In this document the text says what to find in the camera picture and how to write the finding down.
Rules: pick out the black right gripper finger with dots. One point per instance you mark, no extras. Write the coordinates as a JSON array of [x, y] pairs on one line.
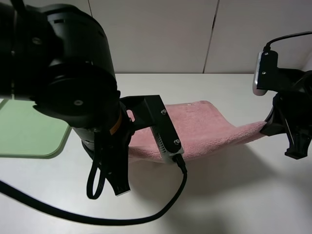
[[299, 134], [277, 120]]

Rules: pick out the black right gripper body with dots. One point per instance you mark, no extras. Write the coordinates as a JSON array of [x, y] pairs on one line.
[[294, 99]]

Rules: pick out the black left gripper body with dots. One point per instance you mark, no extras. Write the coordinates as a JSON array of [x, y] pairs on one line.
[[102, 123]]

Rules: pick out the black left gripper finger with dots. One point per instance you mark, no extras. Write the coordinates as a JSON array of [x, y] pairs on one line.
[[115, 161]]

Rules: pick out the pink fluffy towel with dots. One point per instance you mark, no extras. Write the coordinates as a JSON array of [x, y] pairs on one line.
[[202, 130]]

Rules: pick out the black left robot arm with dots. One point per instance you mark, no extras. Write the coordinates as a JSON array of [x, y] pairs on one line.
[[58, 57]]

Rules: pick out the green plastic tray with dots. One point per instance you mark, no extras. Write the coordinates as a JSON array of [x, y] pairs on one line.
[[26, 133]]

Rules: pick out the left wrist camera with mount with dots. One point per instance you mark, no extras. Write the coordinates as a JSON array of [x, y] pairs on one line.
[[150, 111]]

